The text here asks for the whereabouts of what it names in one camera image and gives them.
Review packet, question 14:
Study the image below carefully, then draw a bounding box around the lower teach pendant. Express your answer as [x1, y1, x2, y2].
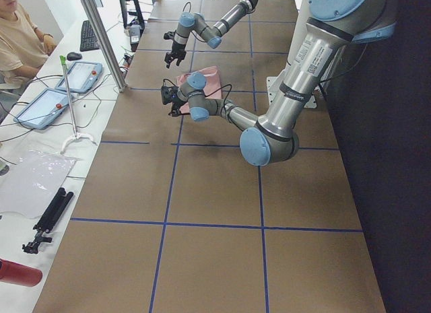
[13, 88, 69, 130]

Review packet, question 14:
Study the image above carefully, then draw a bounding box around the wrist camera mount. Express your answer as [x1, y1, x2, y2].
[164, 31, 176, 41]
[160, 85, 178, 105]

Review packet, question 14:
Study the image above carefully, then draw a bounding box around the black keyboard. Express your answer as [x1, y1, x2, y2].
[79, 20, 99, 52]

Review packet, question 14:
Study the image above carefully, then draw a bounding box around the black computer mouse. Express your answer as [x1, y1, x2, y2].
[66, 52, 82, 61]

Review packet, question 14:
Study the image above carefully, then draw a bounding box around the person in beige shirt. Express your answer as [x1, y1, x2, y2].
[1, 0, 57, 88]

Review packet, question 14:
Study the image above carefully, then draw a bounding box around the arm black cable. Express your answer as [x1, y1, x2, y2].
[161, 78, 234, 118]
[181, 1, 203, 24]

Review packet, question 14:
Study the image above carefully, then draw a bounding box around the pink snoopy t-shirt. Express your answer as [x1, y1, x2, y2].
[176, 66, 224, 114]

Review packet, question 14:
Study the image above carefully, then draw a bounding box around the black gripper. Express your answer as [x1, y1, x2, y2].
[164, 42, 187, 69]
[168, 94, 185, 117]

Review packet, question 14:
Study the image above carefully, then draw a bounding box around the upper teach pendant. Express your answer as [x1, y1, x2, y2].
[65, 61, 103, 94]

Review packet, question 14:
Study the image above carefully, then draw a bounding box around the teach pendant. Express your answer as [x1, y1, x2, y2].
[13, 88, 69, 130]
[65, 61, 103, 94]

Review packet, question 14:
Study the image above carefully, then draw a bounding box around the black folded tripod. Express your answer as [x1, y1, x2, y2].
[22, 187, 74, 254]

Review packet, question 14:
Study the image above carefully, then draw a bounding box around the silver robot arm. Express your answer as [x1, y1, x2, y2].
[161, 0, 398, 166]
[164, 0, 259, 69]

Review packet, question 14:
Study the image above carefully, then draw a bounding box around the clear plastic sheet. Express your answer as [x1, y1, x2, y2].
[1, 143, 85, 219]

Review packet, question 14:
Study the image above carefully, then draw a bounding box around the aluminium frame post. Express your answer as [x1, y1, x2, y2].
[80, 0, 127, 92]

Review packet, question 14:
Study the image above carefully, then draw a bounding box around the red bottle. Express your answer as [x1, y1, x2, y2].
[1, 259, 42, 287]

